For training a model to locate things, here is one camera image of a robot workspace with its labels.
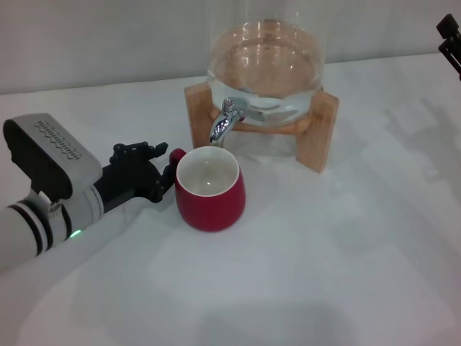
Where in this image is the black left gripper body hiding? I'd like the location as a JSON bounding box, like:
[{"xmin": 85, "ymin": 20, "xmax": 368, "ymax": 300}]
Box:
[{"xmin": 94, "ymin": 159, "xmax": 162, "ymax": 213}]

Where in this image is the red ceramic cup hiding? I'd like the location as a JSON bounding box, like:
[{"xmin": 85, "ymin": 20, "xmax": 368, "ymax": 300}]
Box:
[{"xmin": 169, "ymin": 146, "xmax": 248, "ymax": 233}]

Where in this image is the chrome faucet with lever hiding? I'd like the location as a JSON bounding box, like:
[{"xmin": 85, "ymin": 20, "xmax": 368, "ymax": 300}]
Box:
[{"xmin": 209, "ymin": 96, "xmax": 266, "ymax": 147}]

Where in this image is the wooden dispenser stand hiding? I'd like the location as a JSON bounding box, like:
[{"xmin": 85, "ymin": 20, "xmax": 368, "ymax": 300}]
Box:
[{"xmin": 184, "ymin": 81, "xmax": 340, "ymax": 174}]

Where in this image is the glass water dispenser jar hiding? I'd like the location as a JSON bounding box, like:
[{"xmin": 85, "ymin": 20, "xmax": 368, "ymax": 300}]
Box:
[{"xmin": 207, "ymin": 0, "xmax": 328, "ymax": 127}]

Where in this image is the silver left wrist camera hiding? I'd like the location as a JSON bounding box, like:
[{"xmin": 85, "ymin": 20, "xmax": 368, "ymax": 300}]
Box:
[{"xmin": 3, "ymin": 113, "xmax": 102, "ymax": 201}]

